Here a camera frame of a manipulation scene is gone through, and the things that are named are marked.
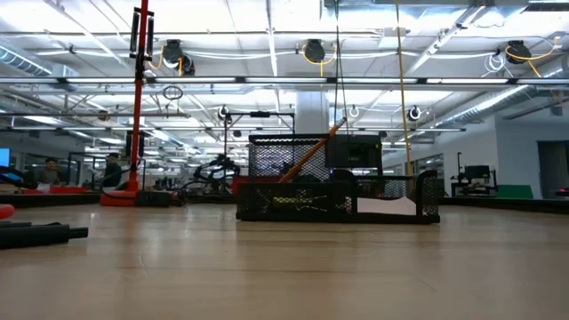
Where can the yellow pencil with eraser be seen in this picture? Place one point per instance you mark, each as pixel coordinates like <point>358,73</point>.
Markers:
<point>311,153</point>

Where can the black mesh desk organizer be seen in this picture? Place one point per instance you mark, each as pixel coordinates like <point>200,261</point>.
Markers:
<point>253,195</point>

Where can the white paper note pad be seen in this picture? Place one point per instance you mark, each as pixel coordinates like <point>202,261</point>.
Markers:
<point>387,207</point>

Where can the red marker pen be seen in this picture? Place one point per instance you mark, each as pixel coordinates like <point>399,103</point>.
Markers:
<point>5,211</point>

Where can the black background robot arm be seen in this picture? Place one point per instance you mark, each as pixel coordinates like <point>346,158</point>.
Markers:
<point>218,163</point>

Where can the red crate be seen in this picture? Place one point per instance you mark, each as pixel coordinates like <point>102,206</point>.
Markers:
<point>240,183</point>

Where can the black monitor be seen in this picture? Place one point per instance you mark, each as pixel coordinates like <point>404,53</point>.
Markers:
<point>355,153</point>

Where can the small black ceiling reel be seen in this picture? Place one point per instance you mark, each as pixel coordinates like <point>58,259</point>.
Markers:
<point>408,114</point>
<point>223,113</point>

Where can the long ceiling light bar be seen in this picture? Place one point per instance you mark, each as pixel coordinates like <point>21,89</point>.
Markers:
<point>284,80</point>

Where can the small white ceiling reel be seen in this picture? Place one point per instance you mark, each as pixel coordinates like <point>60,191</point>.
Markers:
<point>349,111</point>

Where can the black box at stand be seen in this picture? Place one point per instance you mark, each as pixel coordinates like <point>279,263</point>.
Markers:
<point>153,199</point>

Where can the red stand pole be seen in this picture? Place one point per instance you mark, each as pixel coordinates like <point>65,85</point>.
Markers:
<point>138,111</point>

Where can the person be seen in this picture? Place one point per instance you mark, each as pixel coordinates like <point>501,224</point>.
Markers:
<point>49,175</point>
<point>113,171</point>

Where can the red stand base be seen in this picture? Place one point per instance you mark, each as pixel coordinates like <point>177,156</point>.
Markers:
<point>115,199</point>

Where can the black background workstation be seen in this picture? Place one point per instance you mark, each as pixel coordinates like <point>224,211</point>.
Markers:
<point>475,172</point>

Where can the black clamp on pole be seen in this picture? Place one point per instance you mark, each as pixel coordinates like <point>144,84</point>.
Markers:
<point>134,33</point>

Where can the red bin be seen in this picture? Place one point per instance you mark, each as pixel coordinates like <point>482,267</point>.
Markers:
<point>71,189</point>

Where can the green panel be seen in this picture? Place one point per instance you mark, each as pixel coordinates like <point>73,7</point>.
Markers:
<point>515,192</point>

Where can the blue lit monitor screen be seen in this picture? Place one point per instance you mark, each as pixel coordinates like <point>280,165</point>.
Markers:
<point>3,156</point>

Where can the black overhead frame rig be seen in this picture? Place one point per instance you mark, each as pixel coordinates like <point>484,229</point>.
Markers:
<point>260,114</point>

